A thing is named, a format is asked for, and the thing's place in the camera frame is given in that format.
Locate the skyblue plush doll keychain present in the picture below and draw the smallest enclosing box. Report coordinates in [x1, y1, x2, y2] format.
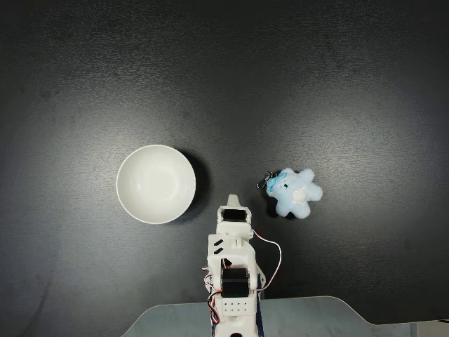
[257, 168, 323, 219]

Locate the white ceramic bowl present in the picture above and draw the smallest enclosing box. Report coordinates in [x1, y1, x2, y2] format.
[116, 145, 196, 225]

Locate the blue table clamp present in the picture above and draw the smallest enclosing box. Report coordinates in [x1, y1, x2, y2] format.
[255, 272, 267, 337]

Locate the grey-blue translucent board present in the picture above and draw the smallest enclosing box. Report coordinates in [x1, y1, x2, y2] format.
[124, 296, 449, 337]

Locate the pale grey flat box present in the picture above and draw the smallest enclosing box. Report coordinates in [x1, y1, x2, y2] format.
[417, 321, 449, 337]

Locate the white looping servo cable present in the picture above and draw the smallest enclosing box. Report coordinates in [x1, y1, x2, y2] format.
[250, 230, 283, 291]

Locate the red white black cable bundle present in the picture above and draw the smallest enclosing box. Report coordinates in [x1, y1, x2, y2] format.
[202, 265, 222, 327]

